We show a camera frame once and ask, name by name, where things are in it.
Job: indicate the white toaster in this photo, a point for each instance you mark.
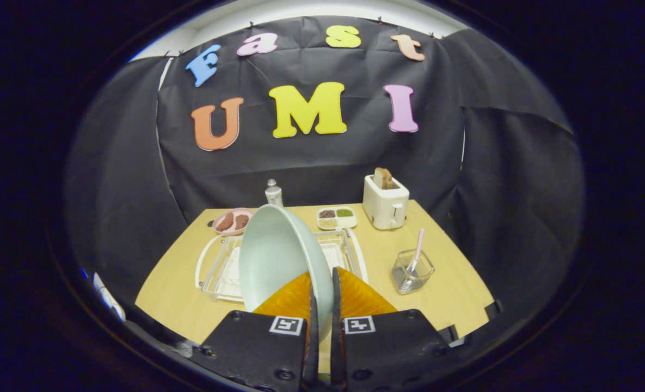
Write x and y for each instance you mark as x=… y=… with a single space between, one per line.
x=382 y=209

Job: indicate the brown bread slice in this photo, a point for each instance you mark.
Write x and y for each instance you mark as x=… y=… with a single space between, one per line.
x=383 y=178

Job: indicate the white dish rack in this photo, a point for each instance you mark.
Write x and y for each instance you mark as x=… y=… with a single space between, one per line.
x=221 y=272

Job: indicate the dish soap bottle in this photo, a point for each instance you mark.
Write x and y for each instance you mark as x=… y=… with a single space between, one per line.
x=274 y=195

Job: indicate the clear basket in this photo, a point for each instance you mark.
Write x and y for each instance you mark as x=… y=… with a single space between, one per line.
x=415 y=275

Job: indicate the pink plate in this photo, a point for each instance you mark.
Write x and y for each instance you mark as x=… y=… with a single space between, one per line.
x=232 y=231

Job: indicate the black backdrop cloth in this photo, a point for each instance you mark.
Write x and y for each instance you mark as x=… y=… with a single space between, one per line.
x=322 y=163

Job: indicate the light green plate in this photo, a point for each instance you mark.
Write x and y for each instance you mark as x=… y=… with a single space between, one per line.
x=278 y=256

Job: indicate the brown meat piece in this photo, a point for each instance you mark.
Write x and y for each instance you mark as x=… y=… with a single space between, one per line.
x=225 y=221
x=241 y=221

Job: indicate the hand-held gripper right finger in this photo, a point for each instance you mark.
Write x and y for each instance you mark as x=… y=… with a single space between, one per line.
x=393 y=348

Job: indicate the white divided condiment dish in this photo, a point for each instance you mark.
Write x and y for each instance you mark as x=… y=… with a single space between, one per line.
x=337 y=218

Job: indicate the black table clamp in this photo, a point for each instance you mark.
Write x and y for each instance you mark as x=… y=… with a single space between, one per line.
x=493 y=309

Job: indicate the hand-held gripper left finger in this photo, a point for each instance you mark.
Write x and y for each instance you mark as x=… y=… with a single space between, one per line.
x=257 y=354

